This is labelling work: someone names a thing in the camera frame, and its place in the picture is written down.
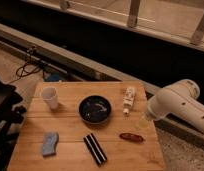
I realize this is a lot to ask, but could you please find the dark ceramic bowl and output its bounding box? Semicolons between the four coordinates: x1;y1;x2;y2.
79;95;111;124

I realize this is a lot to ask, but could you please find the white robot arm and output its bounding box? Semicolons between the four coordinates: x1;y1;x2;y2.
136;79;204;133

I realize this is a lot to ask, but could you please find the dark red oblong object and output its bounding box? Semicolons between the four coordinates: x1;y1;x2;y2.
119;133;144;143

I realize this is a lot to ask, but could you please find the white tube bottle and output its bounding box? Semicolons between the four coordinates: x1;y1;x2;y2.
123;87;136;115

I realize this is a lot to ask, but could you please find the black white striped block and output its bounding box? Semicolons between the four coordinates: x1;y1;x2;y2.
83;133;107;166

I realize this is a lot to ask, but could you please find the wooden board table top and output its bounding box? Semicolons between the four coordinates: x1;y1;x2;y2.
7;81;165;171

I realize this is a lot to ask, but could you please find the blue sponge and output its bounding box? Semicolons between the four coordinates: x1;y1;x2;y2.
41;132;59;157

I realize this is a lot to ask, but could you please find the white paper cup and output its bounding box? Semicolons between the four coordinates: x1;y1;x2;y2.
40;87;58;110

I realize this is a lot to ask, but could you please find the blue object behind table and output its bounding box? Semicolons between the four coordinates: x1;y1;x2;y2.
44;74;60;82

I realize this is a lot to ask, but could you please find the black equipment left edge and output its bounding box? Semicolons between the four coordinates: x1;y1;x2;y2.
0;80;26;171

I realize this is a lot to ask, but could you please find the black cable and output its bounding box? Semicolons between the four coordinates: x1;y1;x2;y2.
8;49;49;84

